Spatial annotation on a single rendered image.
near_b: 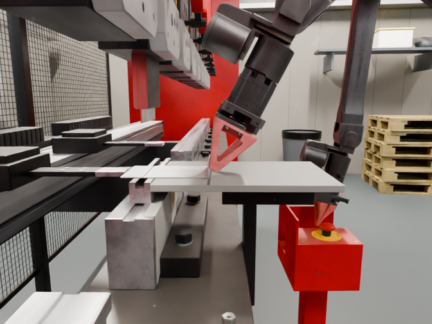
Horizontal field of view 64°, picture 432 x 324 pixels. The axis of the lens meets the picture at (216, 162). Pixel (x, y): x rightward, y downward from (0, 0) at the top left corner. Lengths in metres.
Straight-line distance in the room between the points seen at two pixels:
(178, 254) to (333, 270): 0.49
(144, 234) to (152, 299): 0.08
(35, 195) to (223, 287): 0.41
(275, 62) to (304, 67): 4.84
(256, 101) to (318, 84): 4.87
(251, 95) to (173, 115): 2.24
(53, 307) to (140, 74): 0.32
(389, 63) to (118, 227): 5.35
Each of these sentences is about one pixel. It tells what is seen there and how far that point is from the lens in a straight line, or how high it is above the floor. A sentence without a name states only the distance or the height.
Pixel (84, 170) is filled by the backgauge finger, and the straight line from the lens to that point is 0.57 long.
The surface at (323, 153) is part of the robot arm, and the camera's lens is 0.94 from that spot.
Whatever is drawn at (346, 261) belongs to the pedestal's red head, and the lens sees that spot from 0.90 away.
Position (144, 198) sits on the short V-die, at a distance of 0.49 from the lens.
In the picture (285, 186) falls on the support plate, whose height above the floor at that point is 1.00.
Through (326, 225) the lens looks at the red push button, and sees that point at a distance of 0.89.
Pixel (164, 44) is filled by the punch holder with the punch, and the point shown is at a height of 1.18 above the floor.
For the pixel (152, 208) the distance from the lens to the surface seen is 0.47.
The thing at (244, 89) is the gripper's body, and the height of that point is 1.13.
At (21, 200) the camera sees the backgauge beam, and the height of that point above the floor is 0.94.
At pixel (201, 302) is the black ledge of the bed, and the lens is 0.44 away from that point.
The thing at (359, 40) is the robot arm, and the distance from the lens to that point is 0.96.
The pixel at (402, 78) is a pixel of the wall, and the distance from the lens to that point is 5.68.
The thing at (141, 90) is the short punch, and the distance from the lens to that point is 0.50.
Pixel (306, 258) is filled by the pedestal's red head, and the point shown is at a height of 0.75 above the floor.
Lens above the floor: 1.11
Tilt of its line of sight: 10 degrees down
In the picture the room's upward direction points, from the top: straight up
